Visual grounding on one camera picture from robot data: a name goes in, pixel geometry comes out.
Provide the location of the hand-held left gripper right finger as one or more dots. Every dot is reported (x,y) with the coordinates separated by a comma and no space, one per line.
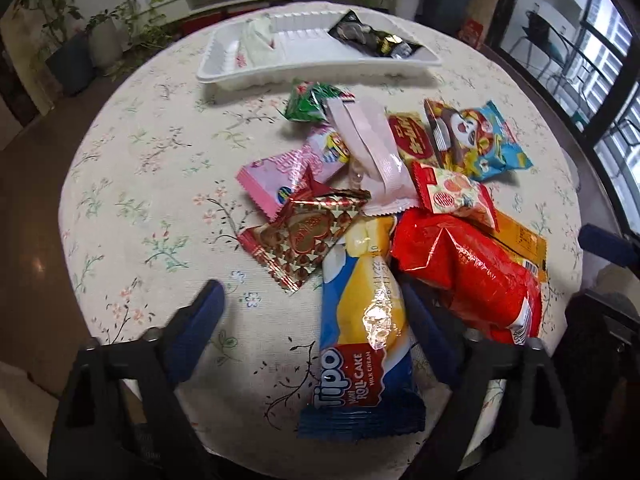
(430,332)

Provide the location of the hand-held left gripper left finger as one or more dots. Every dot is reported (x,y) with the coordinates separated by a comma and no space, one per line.
(200,320)

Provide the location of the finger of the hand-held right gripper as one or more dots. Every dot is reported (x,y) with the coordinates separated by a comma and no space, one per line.
(605,245)

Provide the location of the blue yellow roll cake packet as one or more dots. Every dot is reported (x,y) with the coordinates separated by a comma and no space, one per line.
(360,320)

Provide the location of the large shiny red snack packet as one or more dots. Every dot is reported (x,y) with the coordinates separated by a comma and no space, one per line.
(465,265)

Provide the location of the orange snack packet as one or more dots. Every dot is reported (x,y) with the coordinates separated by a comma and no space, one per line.
(525,245)

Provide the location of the red gold heart chocolate packet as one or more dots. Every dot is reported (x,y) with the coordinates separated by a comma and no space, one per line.
(300,240)

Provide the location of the red white peach snack packet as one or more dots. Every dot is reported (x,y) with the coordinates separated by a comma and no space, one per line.
(455,192)

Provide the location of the light blue panda snack packet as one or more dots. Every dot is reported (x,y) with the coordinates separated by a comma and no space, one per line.
(480,140)

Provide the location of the bright pink snack packet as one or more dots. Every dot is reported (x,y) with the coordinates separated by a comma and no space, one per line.
(280,175)

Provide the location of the red round label snack packet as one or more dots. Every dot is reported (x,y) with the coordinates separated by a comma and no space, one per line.
(412,140)

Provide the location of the pale pink snack packet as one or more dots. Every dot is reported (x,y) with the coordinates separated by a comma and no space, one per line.
(370,145)

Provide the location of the green snack packet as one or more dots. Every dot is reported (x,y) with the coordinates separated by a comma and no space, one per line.
(307,105)

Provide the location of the white plastic tray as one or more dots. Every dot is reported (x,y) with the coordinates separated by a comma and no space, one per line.
(310,45)

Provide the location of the floral tablecloth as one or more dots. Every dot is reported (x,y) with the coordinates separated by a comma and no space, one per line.
(150,185)

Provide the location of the black chair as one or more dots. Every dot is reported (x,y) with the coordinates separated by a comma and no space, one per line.
(537,22)

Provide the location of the red paper bag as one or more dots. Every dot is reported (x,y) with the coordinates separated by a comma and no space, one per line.
(471,35)

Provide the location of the black framed window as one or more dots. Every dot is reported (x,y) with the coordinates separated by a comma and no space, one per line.
(500,5)

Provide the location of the leafy tree in dark planter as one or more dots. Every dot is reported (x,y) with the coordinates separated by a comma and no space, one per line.
(72,67)

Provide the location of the potted plant ribbed grey planter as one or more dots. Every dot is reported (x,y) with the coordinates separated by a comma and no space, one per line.
(105,45)

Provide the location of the red storage box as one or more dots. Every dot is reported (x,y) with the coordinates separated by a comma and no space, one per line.
(192,26)
(215,21)

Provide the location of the black snack packet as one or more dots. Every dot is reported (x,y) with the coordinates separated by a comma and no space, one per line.
(360,35)

